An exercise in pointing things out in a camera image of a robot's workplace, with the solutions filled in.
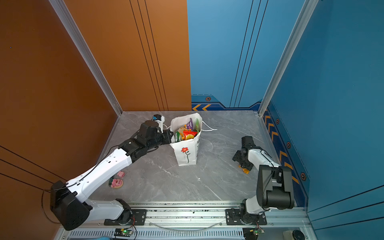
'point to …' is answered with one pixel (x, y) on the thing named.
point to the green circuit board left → (121, 232)
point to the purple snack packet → (190, 125)
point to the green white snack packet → (177, 135)
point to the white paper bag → (186, 151)
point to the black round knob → (298, 235)
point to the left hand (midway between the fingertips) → (174, 131)
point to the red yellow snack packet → (189, 135)
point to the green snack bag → (197, 126)
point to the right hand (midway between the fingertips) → (239, 161)
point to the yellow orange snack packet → (181, 131)
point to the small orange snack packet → (246, 171)
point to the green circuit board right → (251, 233)
